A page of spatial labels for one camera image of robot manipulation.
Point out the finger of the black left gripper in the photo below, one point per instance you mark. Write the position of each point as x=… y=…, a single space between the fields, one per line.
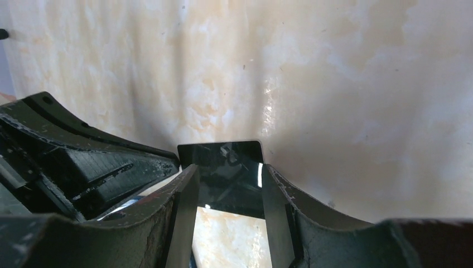
x=52 y=161

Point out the pink music stand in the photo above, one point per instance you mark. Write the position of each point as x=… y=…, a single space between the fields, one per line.
x=3 y=34

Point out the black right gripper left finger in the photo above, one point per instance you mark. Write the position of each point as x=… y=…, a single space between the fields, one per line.
x=156 y=231

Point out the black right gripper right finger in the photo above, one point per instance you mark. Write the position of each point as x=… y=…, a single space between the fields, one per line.
x=303 y=232

